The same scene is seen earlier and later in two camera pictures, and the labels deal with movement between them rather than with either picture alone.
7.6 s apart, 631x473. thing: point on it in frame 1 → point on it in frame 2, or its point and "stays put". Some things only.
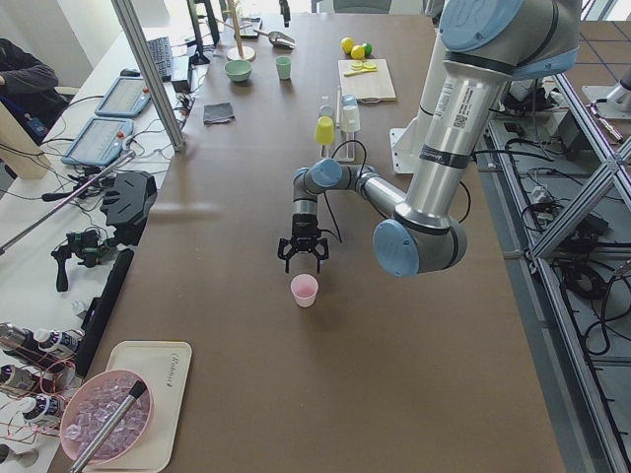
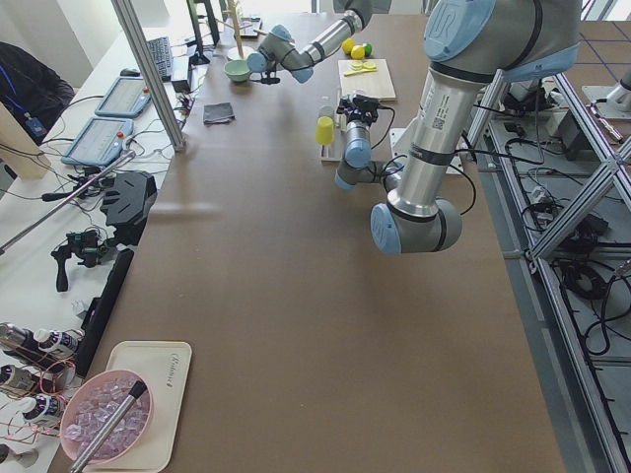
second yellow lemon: [357, 52] stays put
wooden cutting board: [372, 86] stays put
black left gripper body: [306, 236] → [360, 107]
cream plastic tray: [166, 366] stays put
